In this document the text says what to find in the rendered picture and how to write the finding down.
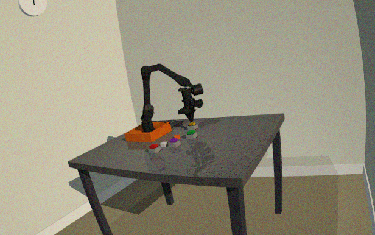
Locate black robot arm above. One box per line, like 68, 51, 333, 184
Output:
141, 63, 203, 133

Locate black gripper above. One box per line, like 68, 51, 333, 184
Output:
178, 97, 197, 122

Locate green button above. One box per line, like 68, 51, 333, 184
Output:
186, 130, 197, 139

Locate red button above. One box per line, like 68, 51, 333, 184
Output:
148, 144, 161, 154

